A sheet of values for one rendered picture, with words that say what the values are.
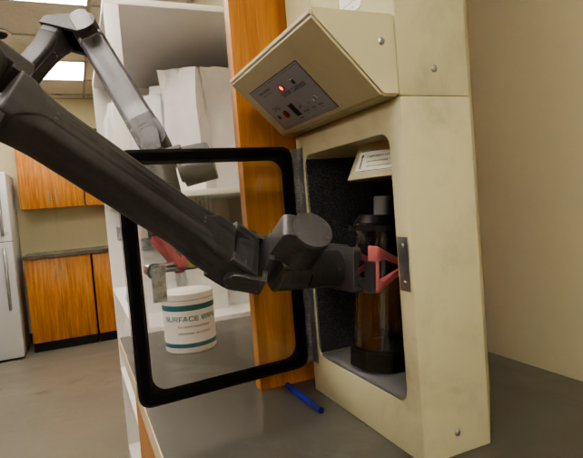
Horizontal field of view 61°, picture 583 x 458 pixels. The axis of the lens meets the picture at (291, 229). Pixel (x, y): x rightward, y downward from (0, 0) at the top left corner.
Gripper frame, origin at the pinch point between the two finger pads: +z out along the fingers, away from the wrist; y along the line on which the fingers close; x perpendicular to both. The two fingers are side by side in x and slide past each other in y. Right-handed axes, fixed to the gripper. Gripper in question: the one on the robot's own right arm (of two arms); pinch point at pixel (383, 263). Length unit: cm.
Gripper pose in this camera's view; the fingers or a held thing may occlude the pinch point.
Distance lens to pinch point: 81.3
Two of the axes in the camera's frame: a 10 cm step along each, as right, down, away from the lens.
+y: -4.5, -0.1, 8.9
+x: 0.1, 10.0, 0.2
